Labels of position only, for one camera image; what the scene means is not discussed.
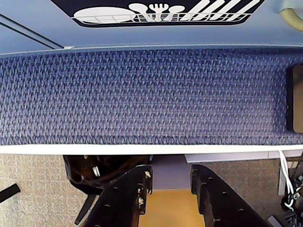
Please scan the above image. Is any black bag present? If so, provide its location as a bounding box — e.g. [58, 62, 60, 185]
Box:
[62, 155, 152, 197]

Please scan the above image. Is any white cable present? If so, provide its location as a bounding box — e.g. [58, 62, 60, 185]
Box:
[278, 149, 299, 211]

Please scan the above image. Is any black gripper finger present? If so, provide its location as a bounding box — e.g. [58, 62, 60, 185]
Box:
[190, 164, 273, 227]
[82, 164, 153, 227]

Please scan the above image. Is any black chair leg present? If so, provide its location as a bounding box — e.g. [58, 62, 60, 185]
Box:
[74, 193, 97, 225]

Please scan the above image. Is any dishwasher door with rack print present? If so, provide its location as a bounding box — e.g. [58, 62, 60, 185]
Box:
[0, 0, 277, 46]

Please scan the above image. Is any beige curved tube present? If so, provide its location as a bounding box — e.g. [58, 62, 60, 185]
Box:
[279, 7, 303, 31]

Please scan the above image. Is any black cable bundle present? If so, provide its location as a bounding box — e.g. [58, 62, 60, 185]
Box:
[280, 156, 303, 227]

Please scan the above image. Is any blue wooden toy kitchen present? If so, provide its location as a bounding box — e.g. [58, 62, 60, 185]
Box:
[0, 0, 303, 56]

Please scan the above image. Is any blue woven mat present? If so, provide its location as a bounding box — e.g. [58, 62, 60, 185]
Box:
[0, 46, 303, 146]

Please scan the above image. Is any black strap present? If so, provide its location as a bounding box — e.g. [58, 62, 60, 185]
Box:
[0, 184, 21, 203]

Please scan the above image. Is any black smartphone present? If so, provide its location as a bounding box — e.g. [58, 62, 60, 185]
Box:
[285, 65, 303, 133]

